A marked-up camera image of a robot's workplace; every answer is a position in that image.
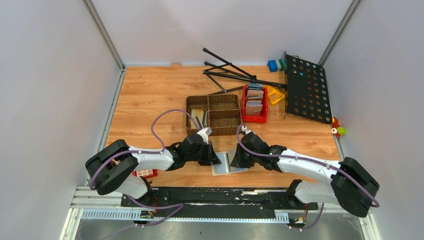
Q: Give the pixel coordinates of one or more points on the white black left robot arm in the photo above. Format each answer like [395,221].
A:
[111,169]

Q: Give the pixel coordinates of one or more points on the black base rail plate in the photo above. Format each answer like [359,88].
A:
[225,202]

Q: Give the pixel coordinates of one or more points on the black perforated music stand desk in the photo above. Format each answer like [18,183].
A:
[306,91]

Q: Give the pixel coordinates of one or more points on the white card holder wallet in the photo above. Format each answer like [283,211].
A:
[224,167]

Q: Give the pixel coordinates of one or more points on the brown wicker divided basket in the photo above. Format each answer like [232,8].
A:
[223,112]

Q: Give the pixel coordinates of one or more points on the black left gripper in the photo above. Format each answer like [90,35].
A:
[212,158]

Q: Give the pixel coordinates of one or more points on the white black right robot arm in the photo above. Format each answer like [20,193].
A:
[346,183]

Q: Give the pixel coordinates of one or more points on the black folding music stand legs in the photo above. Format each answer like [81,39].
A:
[230,71]

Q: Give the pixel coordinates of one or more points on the yellow transparent tray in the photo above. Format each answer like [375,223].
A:
[274,95]

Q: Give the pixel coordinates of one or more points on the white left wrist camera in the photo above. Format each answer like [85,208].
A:
[204,133]

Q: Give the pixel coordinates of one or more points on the card holders in red bin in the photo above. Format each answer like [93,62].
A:
[254,95]

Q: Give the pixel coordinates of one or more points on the red green small toy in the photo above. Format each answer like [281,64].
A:
[337,129]

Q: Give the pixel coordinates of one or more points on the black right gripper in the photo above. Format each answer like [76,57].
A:
[238,161]

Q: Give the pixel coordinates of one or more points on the red white toy block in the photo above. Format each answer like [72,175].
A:
[145,173]

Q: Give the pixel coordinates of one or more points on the gold credit cards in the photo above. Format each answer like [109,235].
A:
[200,119]

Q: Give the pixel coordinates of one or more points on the red plastic bin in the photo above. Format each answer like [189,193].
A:
[262,118]

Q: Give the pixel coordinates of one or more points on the blue green toy block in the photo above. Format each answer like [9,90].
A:
[278,65]

